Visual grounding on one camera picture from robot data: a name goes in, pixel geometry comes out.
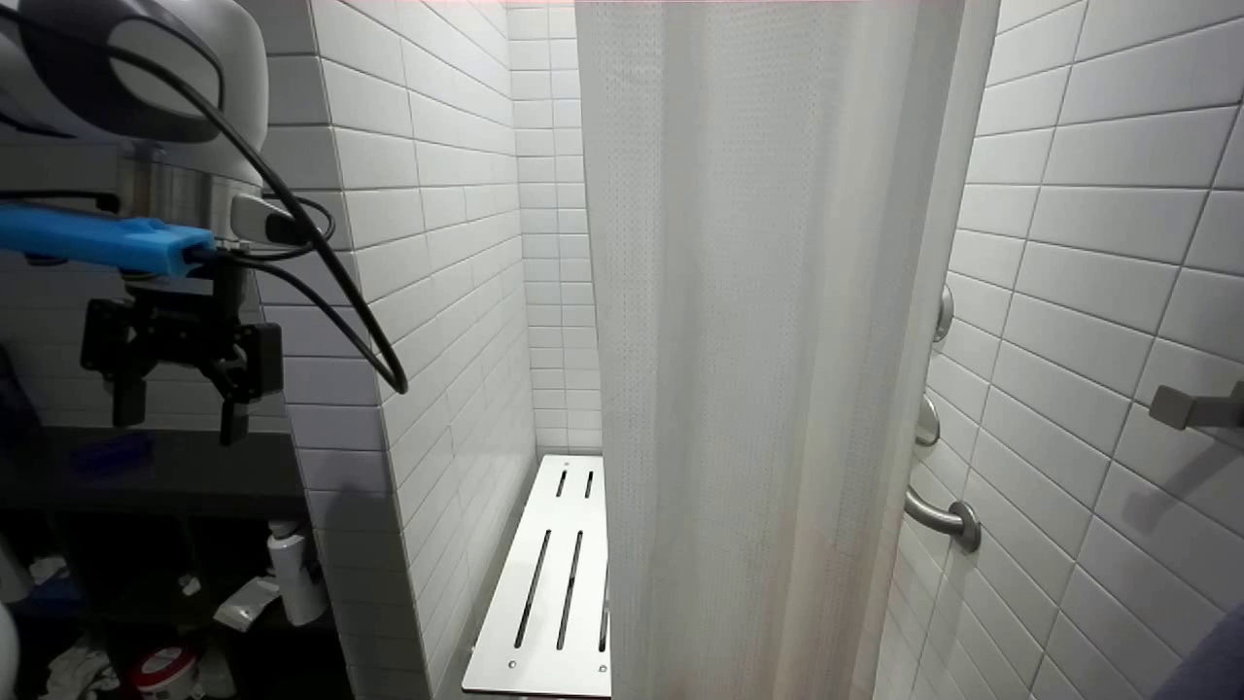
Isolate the white shower curtain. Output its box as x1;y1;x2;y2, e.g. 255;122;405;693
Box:
576;0;1003;700

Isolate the white spray bottle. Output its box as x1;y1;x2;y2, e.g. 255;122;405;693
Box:
269;520;326;626

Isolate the white slatted shower bench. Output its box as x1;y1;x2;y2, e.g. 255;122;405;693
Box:
462;457;609;700

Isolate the metal wall hook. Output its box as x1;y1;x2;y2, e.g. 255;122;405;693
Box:
1150;380;1244;433

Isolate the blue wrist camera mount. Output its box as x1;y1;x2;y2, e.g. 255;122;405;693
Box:
0;201;221;276

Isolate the chrome wall knob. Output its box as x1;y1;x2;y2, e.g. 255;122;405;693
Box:
931;289;955;344

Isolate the chrome grab bar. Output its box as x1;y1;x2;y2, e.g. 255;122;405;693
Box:
904;490;985;554

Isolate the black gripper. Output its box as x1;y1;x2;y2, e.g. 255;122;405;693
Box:
81;260;285;442

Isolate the dark shelf unit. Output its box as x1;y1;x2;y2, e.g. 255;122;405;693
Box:
0;428;352;700

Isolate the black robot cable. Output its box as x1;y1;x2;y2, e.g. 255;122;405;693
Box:
74;11;413;400

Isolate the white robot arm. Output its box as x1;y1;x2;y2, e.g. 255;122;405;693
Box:
0;0;298;438

